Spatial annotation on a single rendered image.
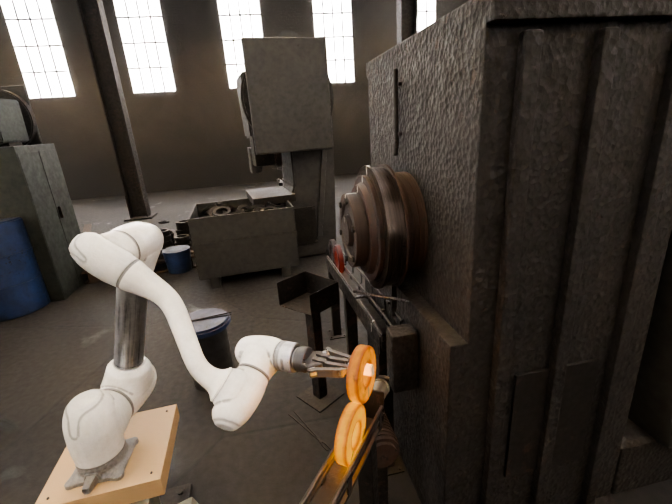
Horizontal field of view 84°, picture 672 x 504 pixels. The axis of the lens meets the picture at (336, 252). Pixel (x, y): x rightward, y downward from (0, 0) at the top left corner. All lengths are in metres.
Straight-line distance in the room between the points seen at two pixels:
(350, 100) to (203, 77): 4.04
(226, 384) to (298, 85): 3.27
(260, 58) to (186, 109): 7.69
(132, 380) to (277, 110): 2.92
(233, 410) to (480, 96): 1.01
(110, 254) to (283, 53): 3.07
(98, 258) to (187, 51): 10.54
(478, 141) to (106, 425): 1.43
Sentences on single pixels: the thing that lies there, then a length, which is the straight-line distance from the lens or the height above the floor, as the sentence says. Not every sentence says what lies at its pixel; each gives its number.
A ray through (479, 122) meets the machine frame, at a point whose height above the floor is 1.48.
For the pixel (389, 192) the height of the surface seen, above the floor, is 1.27.
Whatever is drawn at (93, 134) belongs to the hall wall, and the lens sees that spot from 12.12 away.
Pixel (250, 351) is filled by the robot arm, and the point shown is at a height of 0.87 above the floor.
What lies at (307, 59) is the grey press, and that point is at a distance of 4.04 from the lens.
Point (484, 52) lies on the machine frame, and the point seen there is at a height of 1.63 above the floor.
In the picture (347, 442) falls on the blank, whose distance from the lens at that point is 1.04.
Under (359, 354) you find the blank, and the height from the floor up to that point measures 0.91.
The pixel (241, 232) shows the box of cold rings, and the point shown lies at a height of 0.55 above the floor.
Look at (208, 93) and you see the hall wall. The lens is 11.44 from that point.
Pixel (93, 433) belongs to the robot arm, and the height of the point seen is 0.61.
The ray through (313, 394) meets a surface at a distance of 2.35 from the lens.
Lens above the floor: 1.50
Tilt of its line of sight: 19 degrees down
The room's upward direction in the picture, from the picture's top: 4 degrees counter-clockwise
